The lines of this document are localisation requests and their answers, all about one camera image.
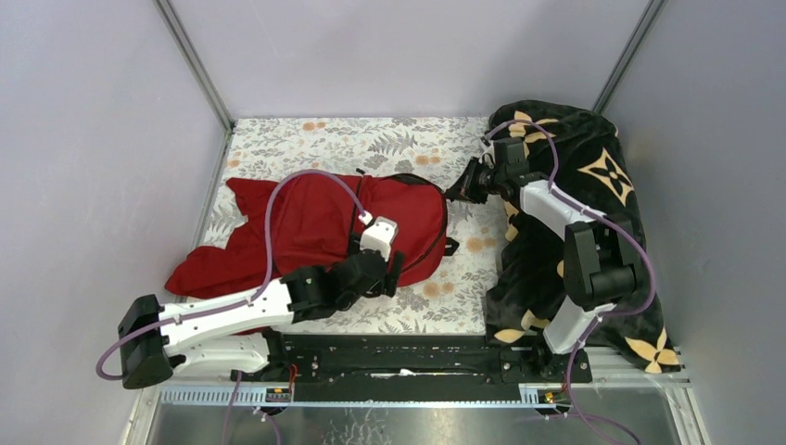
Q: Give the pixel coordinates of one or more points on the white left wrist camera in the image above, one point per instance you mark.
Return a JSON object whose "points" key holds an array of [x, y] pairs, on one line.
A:
{"points": [[378, 234]]}

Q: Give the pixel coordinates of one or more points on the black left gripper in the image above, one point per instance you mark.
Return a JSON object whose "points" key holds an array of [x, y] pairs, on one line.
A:
{"points": [[394, 273]]}

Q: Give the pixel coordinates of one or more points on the black blanket with tan flowers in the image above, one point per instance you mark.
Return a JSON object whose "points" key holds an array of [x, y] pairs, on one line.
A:
{"points": [[582, 149]]}

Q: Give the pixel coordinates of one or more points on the floral patterned table mat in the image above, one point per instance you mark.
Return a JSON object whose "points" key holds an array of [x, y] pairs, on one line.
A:
{"points": [[451, 300]]}

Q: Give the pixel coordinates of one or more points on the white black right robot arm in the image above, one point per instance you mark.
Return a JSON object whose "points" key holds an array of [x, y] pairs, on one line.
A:
{"points": [[603, 262]]}

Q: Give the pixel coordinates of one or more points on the red cloth garment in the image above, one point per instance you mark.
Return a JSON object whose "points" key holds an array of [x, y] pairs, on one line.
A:
{"points": [[209, 272]]}

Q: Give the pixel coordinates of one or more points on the red student backpack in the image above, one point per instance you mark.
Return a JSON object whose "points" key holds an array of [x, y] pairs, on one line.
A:
{"points": [[316, 214]]}

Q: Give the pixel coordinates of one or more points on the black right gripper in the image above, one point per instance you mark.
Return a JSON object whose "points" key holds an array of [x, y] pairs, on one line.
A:
{"points": [[464, 187]]}

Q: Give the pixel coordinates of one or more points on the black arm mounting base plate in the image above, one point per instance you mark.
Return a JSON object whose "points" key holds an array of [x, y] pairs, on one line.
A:
{"points": [[411, 369]]}

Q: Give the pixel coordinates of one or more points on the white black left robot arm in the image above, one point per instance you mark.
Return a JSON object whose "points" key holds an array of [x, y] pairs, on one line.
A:
{"points": [[158, 341]]}

